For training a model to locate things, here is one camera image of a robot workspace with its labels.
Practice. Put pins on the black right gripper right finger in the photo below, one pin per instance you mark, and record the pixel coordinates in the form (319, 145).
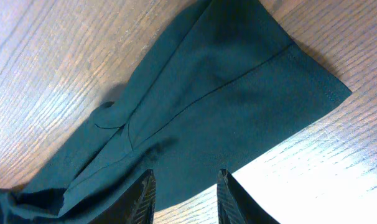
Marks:
(235, 205)

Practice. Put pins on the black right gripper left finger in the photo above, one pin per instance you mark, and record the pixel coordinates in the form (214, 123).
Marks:
(135, 206)

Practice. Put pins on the dark teal athletic pants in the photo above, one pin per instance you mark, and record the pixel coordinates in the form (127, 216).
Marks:
(223, 84)

